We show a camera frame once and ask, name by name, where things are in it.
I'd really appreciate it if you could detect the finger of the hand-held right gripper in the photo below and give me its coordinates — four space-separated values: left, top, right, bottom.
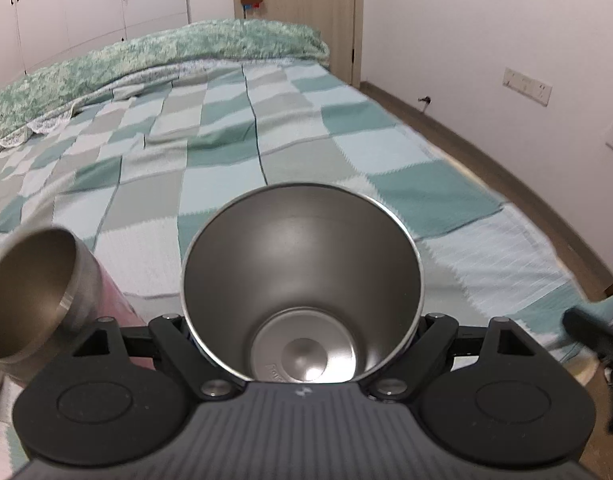
562 292 613 361

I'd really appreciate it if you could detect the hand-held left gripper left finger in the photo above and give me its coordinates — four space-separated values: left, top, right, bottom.
71 313 248 402

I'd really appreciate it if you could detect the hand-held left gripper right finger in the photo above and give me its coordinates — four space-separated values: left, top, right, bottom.
358 312 535 402

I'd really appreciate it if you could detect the pink stainless steel cup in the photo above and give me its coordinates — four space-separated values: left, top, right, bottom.
0 227 150 392

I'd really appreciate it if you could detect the checkered green blanket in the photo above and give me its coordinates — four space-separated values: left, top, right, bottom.
0 58 589 480

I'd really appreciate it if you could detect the fluffy green blanket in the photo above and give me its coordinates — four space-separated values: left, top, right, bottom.
0 19 331 144

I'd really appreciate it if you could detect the white wardrobe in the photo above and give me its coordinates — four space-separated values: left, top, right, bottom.
0 0 237 96

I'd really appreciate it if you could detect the long white wall socket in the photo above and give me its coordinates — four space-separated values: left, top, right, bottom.
503 67 554 107

